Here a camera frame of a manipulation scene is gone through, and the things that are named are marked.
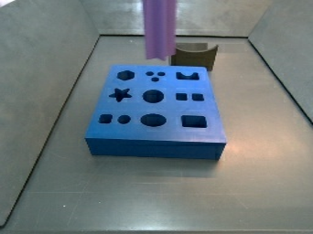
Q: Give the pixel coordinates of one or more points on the purple star-shaped peg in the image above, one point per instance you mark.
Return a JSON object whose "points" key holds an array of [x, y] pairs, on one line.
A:
{"points": [[159, 13]]}

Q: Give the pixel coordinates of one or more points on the blue shape-sorting block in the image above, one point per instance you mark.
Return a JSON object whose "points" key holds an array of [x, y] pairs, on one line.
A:
{"points": [[156, 111]]}

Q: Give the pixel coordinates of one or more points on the dark olive curved block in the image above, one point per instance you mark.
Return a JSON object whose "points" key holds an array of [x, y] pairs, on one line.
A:
{"points": [[194, 55]]}

